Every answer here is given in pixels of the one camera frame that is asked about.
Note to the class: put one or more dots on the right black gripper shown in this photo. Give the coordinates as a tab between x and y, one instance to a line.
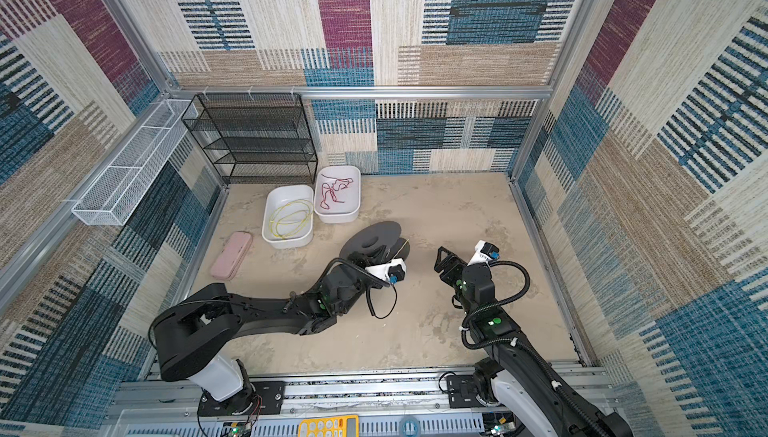
453	270

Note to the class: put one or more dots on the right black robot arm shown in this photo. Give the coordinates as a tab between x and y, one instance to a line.
514	374

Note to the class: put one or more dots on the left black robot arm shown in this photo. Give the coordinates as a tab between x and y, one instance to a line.
189	337

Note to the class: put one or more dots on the blue tape roll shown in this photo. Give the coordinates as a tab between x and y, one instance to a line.
409	426

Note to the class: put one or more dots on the yellow calculator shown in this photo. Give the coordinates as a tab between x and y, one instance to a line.
333	426

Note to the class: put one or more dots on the pink eraser block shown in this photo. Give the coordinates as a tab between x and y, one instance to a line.
228	262

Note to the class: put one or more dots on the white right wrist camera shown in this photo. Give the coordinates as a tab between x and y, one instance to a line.
484	253

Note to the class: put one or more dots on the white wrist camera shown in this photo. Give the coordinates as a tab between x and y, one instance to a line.
391	272
484	253

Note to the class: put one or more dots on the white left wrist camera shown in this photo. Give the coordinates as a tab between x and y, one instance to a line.
391	272

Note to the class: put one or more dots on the white tray with red cable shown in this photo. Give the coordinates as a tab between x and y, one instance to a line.
337	194

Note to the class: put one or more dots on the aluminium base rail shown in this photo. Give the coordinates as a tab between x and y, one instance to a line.
442	399

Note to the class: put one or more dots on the white tray with yellow cables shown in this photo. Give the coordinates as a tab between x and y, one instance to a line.
288	217

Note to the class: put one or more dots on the black wire mesh shelf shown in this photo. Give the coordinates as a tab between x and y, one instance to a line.
254	138

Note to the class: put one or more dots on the aluminium horizontal back rail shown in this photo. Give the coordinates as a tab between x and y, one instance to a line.
381	92

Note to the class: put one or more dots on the aluminium corner post right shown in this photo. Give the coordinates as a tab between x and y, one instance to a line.
573	34

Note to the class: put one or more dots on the aluminium corner post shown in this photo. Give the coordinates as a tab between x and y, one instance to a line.
133	34
573	34

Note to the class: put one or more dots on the white wire mesh basket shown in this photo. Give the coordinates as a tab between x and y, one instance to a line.
118	190

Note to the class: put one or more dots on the aluminium corner post left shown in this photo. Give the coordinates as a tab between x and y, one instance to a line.
133	34

